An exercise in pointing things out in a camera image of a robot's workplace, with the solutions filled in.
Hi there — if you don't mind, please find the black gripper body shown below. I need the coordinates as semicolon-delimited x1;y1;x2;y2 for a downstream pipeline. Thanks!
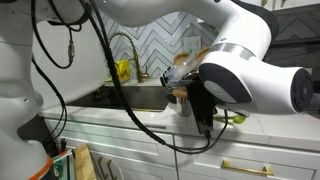
186;80;215;134

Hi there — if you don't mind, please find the silver metal cup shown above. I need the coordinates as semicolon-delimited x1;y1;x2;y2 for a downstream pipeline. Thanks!
177;97;192;117

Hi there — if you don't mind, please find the green plastic spoon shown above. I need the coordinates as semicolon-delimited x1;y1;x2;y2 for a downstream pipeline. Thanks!
214;115;246;124

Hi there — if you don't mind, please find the brown cork lid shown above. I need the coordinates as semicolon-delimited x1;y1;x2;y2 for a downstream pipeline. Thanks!
172;87;188;98

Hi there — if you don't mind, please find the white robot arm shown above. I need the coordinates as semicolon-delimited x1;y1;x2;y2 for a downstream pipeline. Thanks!
0;0;313;180

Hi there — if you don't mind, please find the clear plastic container lid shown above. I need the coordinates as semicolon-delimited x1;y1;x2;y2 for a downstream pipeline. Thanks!
171;52;201;73

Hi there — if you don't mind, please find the gold spring kitchen faucet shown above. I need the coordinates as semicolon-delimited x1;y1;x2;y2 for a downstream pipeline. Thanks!
109;31;149;83

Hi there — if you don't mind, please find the black dish drying rack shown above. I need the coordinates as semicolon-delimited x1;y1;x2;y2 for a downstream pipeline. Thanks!
160;67;199;96

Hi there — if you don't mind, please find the wooden cutting board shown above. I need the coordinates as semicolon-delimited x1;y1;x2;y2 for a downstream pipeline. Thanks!
173;47;210;65

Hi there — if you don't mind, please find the white cabinet drawer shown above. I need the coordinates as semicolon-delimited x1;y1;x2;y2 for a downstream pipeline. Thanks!
176;140;320;180

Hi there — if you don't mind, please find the stainless steel sink basin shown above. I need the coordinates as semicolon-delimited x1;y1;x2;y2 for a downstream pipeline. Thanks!
65;85;171;112

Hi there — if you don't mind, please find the yellow cloth on faucet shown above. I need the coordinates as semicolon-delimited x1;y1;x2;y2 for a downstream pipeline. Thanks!
115;60;130;82

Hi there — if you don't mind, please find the wooden board by cabinet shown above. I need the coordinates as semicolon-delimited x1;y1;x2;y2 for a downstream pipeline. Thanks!
73;144;97;180

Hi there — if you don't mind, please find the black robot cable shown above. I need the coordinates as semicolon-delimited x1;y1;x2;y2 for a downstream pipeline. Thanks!
30;0;230;155

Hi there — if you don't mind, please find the gold drawer handle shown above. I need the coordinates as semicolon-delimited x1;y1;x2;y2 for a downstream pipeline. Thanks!
222;160;274;176

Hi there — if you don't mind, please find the white wall outlet plate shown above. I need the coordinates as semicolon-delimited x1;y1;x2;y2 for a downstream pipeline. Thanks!
183;36;201;53

